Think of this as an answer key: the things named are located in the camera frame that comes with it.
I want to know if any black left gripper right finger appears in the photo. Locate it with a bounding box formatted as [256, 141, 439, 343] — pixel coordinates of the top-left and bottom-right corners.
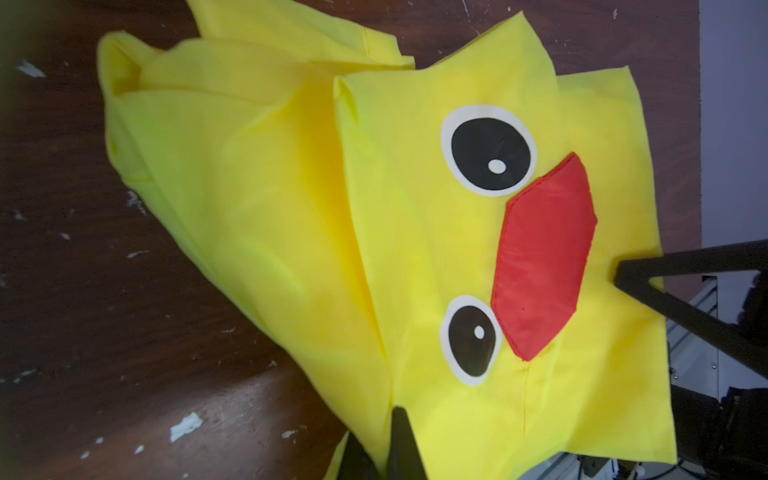
[387, 406, 427, 480]

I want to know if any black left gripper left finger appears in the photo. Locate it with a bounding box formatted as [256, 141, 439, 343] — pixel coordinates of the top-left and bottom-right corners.
[336, 432, 379, 480]

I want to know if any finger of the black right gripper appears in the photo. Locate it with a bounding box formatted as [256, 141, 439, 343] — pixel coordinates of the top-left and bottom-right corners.
[614, 240, 767, 377]

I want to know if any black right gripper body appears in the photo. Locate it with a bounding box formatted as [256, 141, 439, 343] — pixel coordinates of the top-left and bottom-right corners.
[671, 385, 767, 479]

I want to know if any yellow duck face raincoat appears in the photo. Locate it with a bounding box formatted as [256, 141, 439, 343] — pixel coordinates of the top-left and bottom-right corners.
[97, 1, 666, 479]

